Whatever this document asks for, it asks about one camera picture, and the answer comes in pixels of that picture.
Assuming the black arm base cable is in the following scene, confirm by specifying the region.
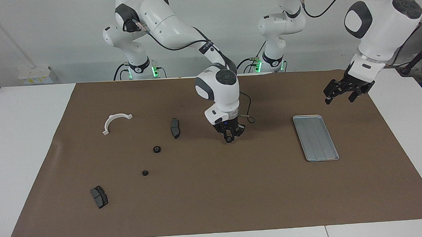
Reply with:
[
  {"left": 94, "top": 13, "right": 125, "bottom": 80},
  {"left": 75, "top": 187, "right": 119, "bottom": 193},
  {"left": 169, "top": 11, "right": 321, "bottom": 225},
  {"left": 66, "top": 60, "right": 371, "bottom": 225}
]
[
  {"left": 233, "top": 41, "right": 267, "bottom": 74},
  {"left": 113, "top": 63, "right": 131, "bottom": 81}
]

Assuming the black left arm base cable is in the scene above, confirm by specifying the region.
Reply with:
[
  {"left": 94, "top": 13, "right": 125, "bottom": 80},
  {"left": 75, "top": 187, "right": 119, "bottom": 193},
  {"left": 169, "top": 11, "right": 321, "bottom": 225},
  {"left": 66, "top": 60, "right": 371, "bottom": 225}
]
[{"left": 233, "top": 41, "right": 267, "bottom": 74}]

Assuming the black camera stand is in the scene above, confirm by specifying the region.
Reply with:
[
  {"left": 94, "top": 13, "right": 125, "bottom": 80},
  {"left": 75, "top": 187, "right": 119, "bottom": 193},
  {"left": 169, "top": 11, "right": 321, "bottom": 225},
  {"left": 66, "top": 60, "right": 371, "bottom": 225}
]
[{"left": 395, "top": 38, "right": 422, "bottom": 77}]

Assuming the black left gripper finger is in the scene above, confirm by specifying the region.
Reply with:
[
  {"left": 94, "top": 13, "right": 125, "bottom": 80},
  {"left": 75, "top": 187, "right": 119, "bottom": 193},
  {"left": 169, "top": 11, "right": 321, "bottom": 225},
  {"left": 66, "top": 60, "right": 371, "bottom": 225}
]
[
  {"left": 323, "top": 79, "right": 344, "bottom": 104},
  {"left": 348, "top": 85, "right": 374, "bottom": 103}
]

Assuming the silver metal tray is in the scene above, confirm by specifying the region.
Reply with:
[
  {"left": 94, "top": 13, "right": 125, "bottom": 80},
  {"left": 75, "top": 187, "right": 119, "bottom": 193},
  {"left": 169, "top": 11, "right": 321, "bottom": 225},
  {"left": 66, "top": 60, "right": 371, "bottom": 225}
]
[{"left": 292, "top": 114, "right": 340, "bottom": 163}]

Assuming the black right arm base cable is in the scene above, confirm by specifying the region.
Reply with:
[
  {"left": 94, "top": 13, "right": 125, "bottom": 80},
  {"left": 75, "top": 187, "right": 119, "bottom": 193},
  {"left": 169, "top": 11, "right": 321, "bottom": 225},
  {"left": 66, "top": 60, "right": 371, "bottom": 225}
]
[{"left": 113, "top": 63, "right": 131, "bottom": 81}]

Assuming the white wall socket box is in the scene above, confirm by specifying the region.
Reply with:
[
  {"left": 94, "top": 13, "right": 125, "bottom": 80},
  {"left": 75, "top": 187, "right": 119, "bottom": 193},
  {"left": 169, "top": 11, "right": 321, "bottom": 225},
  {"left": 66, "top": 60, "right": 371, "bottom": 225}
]
[{"left": 17, "top": 66, "right": 58, "bottom": 85}]

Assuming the dark grey brake pad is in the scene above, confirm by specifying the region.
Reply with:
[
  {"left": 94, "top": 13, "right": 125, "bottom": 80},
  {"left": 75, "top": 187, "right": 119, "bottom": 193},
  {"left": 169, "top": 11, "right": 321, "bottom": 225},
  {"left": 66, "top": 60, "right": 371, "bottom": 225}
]
[
  {"left": 170, "top": 118, "right": 181, "bottom": 139},
  {"left": 90, "top": 185, "right": 109, "bottom": 210}
]

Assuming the brown paper table mat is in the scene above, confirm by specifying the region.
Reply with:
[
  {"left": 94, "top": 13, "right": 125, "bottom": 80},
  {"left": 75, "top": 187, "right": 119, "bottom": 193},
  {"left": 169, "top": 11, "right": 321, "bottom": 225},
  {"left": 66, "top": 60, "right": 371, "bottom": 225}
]
[{"left": 0, "top": 66, "right": 422, "bottom": 237}]

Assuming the white curved plastic bracket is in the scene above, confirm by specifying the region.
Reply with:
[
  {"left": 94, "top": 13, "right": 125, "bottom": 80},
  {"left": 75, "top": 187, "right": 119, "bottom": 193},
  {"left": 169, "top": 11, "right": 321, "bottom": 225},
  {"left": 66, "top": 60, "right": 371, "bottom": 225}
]
[{"left": 101, "top": 113, "right": 134, "bottom": 136}]

